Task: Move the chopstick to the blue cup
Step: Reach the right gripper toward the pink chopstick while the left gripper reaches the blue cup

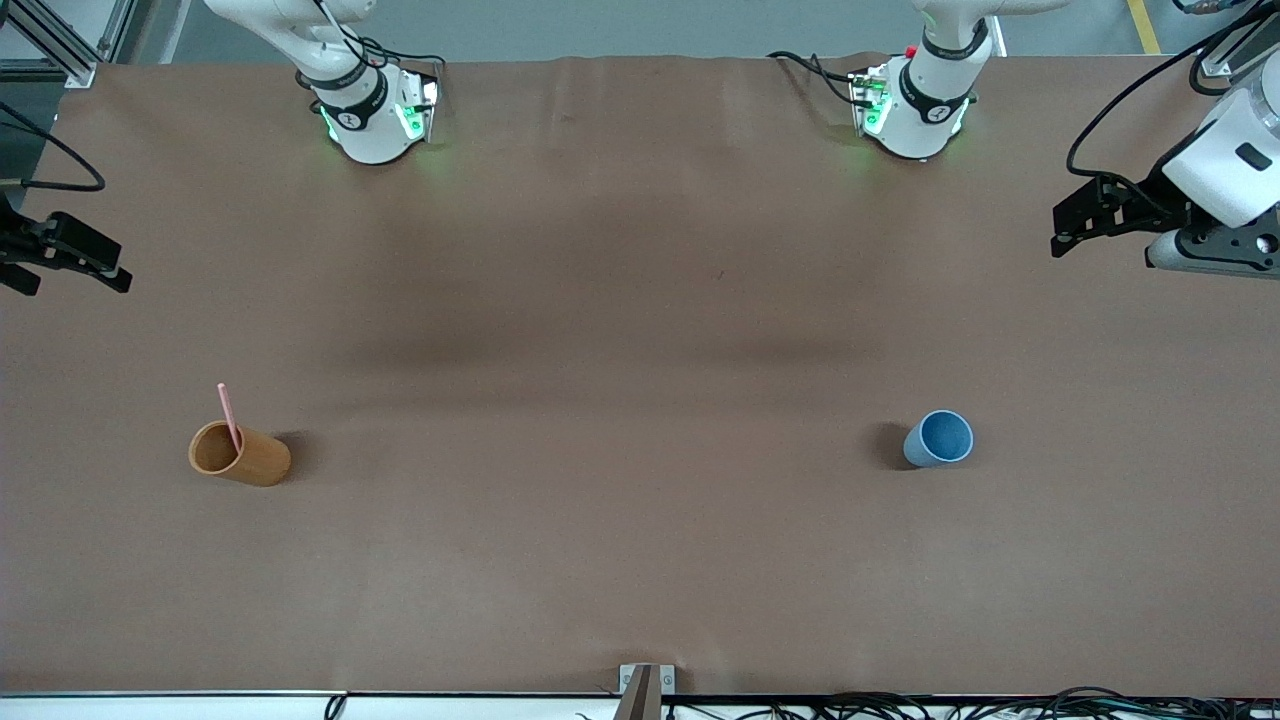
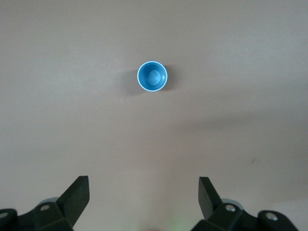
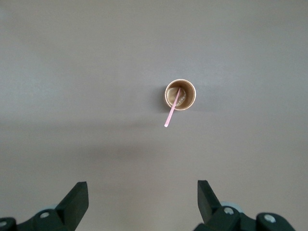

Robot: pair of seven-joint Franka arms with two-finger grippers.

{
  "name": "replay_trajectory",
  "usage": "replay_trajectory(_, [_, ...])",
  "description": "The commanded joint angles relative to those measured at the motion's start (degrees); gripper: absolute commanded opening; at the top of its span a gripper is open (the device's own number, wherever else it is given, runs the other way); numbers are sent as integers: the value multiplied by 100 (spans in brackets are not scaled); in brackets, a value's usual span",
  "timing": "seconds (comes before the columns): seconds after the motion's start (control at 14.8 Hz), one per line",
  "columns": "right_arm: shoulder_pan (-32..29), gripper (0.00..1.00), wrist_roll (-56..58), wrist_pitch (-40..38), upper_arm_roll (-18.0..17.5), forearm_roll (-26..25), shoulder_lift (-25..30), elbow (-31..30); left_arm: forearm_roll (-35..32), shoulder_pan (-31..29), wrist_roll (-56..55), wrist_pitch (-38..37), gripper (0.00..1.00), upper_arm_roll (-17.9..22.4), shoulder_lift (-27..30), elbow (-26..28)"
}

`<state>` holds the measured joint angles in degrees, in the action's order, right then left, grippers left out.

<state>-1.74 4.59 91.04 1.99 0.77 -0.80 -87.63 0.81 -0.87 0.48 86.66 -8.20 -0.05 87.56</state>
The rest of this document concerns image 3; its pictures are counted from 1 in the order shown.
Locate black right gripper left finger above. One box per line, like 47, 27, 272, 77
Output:
0, 181, 89, 231

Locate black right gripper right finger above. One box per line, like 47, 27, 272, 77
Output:
193, 180, 295, 231

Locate brown cylindrical cup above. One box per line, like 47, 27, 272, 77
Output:
165, 78, 196, 111

